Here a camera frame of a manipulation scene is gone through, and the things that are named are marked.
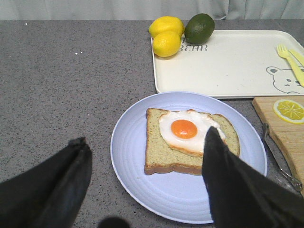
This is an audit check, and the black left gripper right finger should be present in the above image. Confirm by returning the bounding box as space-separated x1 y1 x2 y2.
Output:
202 127 304 228

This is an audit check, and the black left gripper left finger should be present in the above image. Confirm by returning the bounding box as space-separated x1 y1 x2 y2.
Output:
0 137 92 228

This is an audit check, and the light blue plate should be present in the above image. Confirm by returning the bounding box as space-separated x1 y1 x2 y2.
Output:
111 92 267 224

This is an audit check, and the bottom bread slice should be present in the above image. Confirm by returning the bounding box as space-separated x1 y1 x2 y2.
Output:
144 108 240 175

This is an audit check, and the white bear tray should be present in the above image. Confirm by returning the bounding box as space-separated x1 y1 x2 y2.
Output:
153 30 304 98

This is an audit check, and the fried egg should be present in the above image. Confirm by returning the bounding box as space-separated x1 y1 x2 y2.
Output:
159 110 226 157

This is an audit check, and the wooden cutting board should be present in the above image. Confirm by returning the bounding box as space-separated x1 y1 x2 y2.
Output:
253 96 304 182

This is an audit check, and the lemon slice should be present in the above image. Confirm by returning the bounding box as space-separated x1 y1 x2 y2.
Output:
273 99 304 124

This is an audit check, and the yellow plastic knife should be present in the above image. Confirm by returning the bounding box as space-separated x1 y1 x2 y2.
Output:
289 49 304 66

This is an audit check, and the yellow plastic fork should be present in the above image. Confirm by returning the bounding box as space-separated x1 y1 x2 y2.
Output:
276 44 304 86

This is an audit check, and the front yellow lemon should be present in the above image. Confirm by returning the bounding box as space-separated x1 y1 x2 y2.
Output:
152 30 181 57

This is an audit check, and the yellow lemon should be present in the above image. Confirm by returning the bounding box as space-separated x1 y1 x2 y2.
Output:
152 30 181 57
148 16 184 38

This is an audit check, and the green lime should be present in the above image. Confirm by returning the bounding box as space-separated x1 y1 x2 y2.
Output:
184 13 215 45

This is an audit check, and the rear yellow lemon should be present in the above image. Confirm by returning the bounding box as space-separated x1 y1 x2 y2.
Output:
148 16 184 38

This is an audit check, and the white curtain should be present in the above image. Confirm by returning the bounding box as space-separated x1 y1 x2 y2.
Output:
0 0 304 20

